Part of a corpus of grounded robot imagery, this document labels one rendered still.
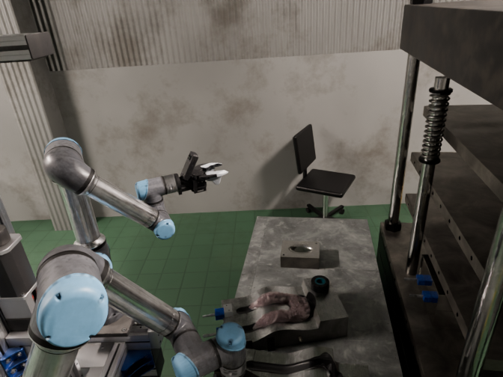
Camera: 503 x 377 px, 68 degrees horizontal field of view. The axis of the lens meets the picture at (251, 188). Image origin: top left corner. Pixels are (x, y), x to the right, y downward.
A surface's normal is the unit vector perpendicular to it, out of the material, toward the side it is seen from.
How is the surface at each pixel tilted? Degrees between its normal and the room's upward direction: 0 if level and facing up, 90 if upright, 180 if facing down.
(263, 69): 90
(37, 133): 90
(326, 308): 0
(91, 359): 0
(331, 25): 90
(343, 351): 0
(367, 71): 90
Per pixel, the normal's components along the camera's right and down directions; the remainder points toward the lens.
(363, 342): -0.06, -0.89
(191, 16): -0.02, 0.45
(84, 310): 0.53, 0.24
